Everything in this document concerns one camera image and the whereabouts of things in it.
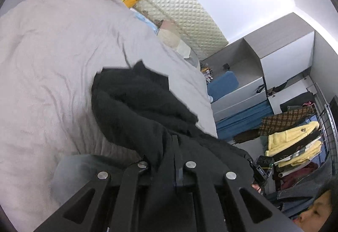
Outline grey bed cover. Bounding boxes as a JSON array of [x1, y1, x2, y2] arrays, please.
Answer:
[[1, 0, 217, 231]]

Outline light blue sheet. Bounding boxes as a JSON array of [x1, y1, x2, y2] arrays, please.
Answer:
[[130, 8, 159, 35]]

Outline yellow folded garment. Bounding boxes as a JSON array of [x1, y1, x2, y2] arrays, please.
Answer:
[[265, 121, 322, 168]]

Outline grey white wardrobe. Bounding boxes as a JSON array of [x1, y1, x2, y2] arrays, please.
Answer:
[[199, 12, 338, 122]]

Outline cream quilted headboard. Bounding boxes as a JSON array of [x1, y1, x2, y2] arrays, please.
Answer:
[[135, 0, 229, 60]]

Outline bottles on side shelf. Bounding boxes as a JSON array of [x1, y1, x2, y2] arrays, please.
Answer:
[[200, 64, 214, 84]]

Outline brown plaid garment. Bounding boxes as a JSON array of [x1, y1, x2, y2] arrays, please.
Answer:
[[233, 106, 315, 143]]

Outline blue curtain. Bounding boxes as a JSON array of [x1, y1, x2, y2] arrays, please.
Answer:
[[216, 100, 273, 141]]

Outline person's head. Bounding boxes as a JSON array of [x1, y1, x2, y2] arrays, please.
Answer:
[[293, 179, 337, 232]]

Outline person's right hand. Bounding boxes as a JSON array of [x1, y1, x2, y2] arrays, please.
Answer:
[[251, 183, 262, 193]]

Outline black padded jacket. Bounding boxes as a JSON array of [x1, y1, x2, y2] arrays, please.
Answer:
[[90, 60, 256, 232]]

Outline blue cushioned chair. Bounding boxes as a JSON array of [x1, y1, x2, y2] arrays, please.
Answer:
[[207, 71, 239, 103]]

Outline beige patchwork pillow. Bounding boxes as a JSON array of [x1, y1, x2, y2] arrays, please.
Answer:
[[157, 20, 200, 69]]

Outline black wire rack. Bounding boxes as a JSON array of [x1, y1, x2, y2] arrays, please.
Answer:
[[307, 83, 337, 174]]

